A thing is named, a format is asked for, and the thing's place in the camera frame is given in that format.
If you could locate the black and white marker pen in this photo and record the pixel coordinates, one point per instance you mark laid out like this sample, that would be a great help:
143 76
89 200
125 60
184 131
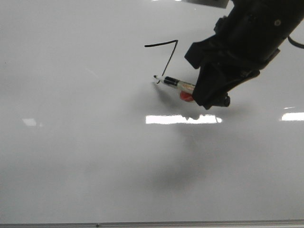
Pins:
175 83

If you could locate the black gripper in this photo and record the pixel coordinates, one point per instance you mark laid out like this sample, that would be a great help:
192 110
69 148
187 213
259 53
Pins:
244 42

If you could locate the white whiteboard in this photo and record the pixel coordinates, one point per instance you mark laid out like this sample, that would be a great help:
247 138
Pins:
86 135

